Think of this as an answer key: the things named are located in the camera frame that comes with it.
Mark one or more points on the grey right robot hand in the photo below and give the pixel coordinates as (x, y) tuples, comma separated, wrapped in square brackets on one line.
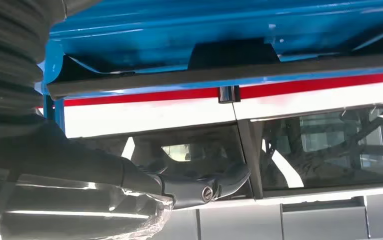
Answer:
[(62, 172)]

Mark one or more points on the red barrier belt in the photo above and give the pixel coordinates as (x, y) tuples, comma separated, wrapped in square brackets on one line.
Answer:
[(138, 97), (310, 85)]

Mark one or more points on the blue metal shelf rack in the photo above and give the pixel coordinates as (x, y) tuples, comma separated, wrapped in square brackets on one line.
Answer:
[(145, 43)]

